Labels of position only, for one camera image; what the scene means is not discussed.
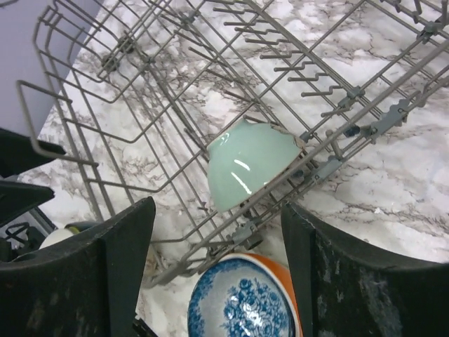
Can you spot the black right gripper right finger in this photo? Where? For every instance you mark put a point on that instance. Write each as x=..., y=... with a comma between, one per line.
x=345, y=286

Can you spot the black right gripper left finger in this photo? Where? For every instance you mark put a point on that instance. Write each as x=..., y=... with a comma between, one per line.
x=85, y=285

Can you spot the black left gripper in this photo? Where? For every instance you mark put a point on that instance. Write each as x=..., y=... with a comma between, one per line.
x=22, y=230

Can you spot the blue floral orange bowl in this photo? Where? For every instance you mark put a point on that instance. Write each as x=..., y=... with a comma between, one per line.
x=241, y=296

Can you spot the mint green ceramic bowl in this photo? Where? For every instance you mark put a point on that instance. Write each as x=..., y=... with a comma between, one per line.
x=245, y=158

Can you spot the grey wire dish rack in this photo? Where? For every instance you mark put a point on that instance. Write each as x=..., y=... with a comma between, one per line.
x=141, y=88

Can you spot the white bowl with dark rim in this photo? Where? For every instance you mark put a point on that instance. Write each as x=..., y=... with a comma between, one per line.
x=66, y=232

